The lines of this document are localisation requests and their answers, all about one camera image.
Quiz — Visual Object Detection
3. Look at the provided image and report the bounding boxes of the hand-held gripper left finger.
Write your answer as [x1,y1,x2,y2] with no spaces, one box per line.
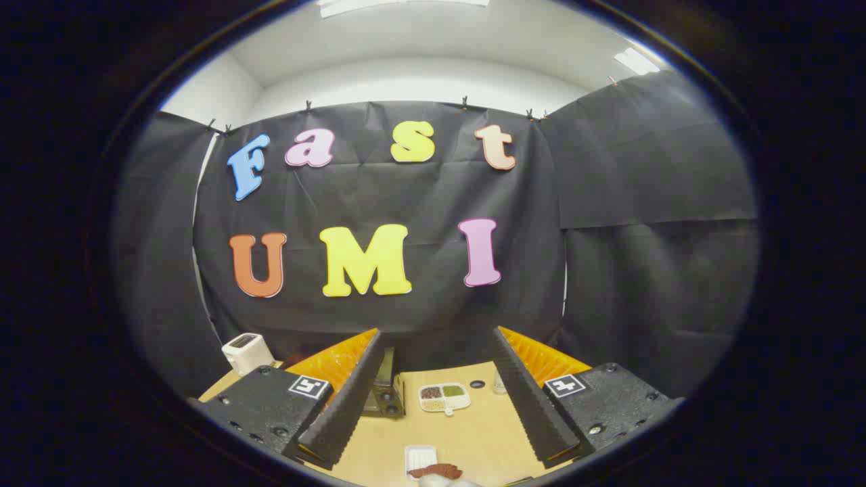
[193,328,385,471]

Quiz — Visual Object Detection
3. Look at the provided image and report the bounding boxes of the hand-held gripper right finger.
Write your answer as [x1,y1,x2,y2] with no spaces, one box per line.
[491,326,684,469]

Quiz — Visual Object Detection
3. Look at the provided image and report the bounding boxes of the black toaster oven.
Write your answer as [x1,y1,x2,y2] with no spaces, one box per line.
[364,348,406,419]

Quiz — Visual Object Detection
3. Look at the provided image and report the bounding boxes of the red raw meat slice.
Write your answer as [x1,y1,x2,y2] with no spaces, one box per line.
[408,463,464,480]

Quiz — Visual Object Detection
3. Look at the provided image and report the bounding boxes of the white bread toaster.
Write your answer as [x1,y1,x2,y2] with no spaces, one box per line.
[221,333,275,377]

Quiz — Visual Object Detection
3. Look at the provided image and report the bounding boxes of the white divided plate with grains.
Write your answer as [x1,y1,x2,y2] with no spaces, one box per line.
[418,383,472,415]

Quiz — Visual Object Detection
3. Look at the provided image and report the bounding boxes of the white foam tray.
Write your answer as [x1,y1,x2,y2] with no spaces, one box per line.
[405,444,438,481]

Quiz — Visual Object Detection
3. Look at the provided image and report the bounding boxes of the small ceiling light panel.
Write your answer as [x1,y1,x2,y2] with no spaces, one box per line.
[614,47,661,76]

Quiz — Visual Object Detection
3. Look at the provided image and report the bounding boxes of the long ceiling light panel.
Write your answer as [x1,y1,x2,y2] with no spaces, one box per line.
[317,0,491,18]

